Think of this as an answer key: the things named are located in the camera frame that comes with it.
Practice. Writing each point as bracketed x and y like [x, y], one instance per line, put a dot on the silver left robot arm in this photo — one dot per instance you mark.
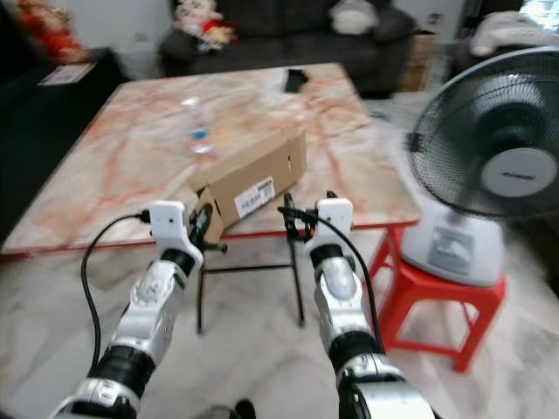
[150, 314]

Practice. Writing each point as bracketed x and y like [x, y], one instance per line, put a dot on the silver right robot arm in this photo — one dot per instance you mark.
[341, 297]

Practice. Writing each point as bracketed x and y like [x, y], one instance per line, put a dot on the brown cardboard box with label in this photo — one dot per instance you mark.
[262, 175]

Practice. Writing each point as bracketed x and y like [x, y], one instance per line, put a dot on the clear plastic bottle blue label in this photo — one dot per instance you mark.
[199, 129]

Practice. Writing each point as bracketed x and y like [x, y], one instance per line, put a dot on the orange marble table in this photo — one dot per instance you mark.
[122, 166]

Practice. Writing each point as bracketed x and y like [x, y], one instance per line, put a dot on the small black floor object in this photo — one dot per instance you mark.
[412, 142]

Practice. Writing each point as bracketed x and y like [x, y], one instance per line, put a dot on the small black device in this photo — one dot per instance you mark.
[296, 80]

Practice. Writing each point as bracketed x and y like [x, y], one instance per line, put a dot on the dark grey sofa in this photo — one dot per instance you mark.
[288, 48]

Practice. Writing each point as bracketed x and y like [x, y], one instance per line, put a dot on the red plastic stool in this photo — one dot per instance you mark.
[445, 301]

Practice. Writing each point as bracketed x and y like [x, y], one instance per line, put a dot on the white fan with black grille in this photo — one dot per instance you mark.
[480, 148]

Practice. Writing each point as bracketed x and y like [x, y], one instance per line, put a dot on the plain brown carton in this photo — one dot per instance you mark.
[417, 61]

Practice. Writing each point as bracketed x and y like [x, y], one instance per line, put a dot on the dark robot foot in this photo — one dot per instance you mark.
[238, 408]

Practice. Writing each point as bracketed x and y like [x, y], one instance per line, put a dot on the black cabinet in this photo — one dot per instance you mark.
[44, 140]

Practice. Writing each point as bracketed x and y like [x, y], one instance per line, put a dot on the white round plush toy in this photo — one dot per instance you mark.
[354, 16]

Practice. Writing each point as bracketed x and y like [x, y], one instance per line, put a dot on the dark armchair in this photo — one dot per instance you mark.
[458, 61]

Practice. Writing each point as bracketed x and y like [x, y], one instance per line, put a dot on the white and red plush toy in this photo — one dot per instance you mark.
[203, 22]

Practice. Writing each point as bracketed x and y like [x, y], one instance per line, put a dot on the white paper sheet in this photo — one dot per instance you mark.
[66, 74]

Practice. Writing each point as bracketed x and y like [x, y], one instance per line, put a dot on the red and gold decoration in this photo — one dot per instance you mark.
[52, 28]

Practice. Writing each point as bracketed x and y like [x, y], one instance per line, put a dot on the white cloth bundle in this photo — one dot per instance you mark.
[511, 33]

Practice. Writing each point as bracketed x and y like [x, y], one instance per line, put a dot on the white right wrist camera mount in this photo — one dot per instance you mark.
[335, 220]

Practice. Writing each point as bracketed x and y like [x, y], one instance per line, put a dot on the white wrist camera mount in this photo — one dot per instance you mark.
[335, 220]
[168, 225]

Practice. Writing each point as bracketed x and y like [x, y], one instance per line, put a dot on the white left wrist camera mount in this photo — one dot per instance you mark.
[168, 225]

